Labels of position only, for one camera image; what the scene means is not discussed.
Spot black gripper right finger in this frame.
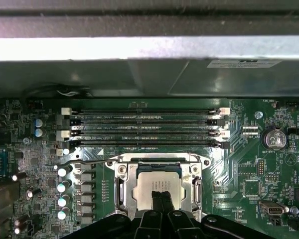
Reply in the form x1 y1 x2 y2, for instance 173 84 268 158
162 190 272 239

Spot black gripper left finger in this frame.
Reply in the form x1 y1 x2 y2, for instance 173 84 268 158
61 190 163 239

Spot silver CPU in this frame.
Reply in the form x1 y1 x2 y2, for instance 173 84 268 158
131 166 188 213

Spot metal socket cover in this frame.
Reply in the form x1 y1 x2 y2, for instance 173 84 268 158
114 159 203 215

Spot metal locking lever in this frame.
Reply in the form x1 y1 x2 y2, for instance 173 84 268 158
54 153 122 171

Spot CPU socket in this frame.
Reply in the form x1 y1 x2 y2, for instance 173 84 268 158
103 151 212 220

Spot black RAM slot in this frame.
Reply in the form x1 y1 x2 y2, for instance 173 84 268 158
61 107 231 117
62 118 226 127
62 139 230 149
57 129 231 139

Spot green motherboard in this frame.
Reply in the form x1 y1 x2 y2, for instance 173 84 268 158
0 97 299 239

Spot silver coin battery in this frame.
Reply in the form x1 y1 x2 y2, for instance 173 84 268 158
262 126 289 150

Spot black PC case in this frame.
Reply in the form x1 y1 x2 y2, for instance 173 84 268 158
0 0 299 105

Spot black and white wires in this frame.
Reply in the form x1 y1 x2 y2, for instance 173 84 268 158
23 84 93 98

